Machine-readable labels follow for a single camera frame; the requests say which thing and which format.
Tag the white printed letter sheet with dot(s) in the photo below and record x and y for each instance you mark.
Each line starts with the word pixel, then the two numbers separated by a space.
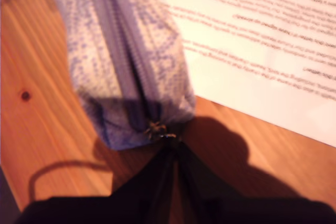
pixel 262 77

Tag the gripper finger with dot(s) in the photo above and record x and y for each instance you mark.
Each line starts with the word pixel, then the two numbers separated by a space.
pixel 141 187
pixel 199 182

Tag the purple snakeskin zip pouch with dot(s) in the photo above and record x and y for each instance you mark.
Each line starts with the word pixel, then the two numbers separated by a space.
pixel 105 51

